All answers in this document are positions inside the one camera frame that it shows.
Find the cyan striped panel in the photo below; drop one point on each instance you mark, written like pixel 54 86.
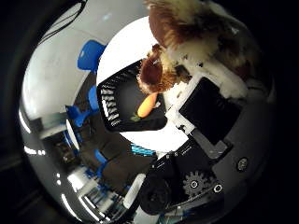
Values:
pixel 142 150

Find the orange carrot plush toy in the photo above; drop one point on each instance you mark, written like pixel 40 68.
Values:
pixel 147 105

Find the brown spotted giraffe plush toy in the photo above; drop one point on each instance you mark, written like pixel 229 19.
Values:
pixel 187 31

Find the black slatted container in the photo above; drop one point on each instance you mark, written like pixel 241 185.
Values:
pixel 127 93

